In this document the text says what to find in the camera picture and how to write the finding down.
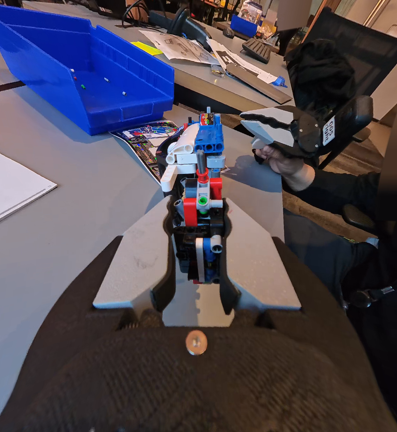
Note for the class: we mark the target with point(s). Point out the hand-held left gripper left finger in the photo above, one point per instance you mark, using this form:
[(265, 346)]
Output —
[(134, 266)]

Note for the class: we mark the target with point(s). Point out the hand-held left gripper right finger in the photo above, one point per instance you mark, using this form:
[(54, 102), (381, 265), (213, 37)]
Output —
[(256, 270)]

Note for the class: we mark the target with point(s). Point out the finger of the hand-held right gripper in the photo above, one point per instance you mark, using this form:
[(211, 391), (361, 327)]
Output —
[(272, 113), (272, 133)]

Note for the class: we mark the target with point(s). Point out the toy brick car model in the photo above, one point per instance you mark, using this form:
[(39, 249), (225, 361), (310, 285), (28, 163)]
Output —
[(202, 189)]

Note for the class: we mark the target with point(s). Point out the blue plastic bin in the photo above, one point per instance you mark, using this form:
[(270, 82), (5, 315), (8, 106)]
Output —
[(117, 98)]

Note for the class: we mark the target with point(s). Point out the person's right hand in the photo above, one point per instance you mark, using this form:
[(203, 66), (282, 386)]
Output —
[(289, 168)]

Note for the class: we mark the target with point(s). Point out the small blue toy piece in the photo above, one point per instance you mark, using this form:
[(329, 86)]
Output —
[(279, 82)]

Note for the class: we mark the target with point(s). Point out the clipboard with printed paper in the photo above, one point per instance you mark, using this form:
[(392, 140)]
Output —
[(252, 77)]

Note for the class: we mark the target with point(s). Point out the black cloth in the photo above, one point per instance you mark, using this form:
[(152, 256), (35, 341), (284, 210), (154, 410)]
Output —
[(320, 74)]

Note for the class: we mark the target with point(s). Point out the black keyboard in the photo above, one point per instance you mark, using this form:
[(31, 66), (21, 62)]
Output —
[(257, 50)]

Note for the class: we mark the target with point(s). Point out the black mesh office chair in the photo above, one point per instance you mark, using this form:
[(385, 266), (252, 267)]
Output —
[(370, 50)]

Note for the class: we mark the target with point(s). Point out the black computer mouse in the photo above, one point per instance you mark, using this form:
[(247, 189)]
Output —
[(229, 32)]

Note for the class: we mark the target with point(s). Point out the small blue bin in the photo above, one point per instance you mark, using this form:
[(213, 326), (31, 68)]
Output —
[(244, 25)]

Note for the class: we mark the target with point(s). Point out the white printed paper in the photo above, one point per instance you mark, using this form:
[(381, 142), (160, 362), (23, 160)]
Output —
[(181, 47)]

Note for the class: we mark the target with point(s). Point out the black handheld device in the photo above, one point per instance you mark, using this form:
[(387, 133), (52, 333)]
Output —
[(185, 23)]

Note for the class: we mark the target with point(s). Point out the yellow sticky note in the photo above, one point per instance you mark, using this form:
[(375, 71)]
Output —
[(146, 49)]

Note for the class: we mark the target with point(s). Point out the white instruction booklet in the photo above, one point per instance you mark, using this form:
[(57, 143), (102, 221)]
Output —
[(6, 189)]

